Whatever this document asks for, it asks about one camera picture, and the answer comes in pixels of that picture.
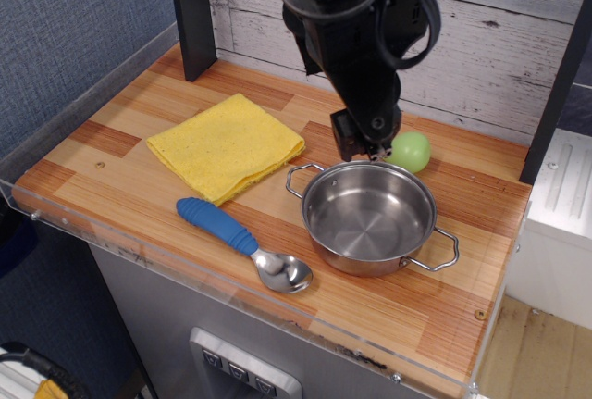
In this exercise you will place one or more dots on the blue handled metal spoon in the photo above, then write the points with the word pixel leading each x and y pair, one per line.
pixel 280 273

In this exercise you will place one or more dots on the white aluminium box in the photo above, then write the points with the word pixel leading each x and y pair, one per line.
pixel 550 269

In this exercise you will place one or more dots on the clear acrylic table guard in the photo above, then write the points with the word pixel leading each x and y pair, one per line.
pixel 409 333

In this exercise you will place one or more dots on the stainless steel pot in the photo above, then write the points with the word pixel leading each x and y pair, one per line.
pixel 369 219

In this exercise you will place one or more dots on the black right frame post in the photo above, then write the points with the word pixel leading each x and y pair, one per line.
pixel 560 89

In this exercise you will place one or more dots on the silver button control panel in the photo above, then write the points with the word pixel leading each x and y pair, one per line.
pixel 213 352

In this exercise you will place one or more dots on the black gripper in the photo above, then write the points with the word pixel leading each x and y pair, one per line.
pixel 370 88

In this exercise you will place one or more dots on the yellow cloth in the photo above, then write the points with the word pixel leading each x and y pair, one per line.
pixel 225 149

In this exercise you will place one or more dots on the green plastic pear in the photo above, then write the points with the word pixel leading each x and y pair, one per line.
pixel 410 150

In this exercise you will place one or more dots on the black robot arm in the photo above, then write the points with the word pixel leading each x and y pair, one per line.
pixel 360 46

